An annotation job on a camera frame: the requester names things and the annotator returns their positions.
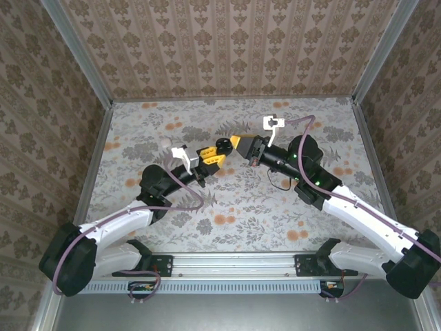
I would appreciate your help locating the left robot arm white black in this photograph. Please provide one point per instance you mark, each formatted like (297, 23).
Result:
(113, 220)

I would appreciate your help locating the small black electronics box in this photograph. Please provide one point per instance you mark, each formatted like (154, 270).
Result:
(332, 289)
(141, 291)

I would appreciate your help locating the metal sheet panel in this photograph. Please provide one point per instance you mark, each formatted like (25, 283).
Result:
(241, 313)

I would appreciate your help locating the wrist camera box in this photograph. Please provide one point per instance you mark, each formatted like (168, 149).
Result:
(280, 122)
(179, 152)

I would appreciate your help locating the aluminium table side rail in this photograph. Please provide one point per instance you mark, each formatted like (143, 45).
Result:
(97, 148)
(372, 148)

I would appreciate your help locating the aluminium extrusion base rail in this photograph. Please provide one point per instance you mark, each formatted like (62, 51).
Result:
(234, 265)

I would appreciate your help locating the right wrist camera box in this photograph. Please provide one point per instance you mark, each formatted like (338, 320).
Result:
(280, 122)

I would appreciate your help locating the aluminium frame post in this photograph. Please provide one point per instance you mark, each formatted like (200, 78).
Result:
(79, 51)
(382, 51)

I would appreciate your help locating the black earbud charging case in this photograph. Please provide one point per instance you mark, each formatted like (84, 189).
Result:
(224, 145)

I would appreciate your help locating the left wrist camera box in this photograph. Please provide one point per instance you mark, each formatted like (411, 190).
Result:
(179, 152)

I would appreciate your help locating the thin aluminium frame bar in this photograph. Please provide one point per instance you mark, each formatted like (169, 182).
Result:
(234, 97)

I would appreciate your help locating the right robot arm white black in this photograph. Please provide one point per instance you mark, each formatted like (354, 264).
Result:
(365, 220)

